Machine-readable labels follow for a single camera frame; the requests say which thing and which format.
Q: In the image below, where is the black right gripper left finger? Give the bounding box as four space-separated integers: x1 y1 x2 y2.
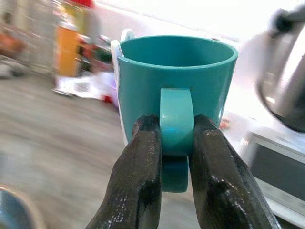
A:
85 114 163 229

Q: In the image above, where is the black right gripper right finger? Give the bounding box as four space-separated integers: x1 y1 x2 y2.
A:
189 114 281 229

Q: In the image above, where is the teal ceramic mug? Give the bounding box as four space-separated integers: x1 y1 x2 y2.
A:
111 29 239 193

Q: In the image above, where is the grey white appliance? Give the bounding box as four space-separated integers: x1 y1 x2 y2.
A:
243 130 305 225

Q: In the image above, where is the white printed paper package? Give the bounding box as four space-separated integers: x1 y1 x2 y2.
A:
52 72 120 105

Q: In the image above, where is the stainless steel electric kettle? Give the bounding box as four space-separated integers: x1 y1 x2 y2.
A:
255 2 305 132

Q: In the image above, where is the orange yellow bottle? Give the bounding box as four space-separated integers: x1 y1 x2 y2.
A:
55 4 87 78

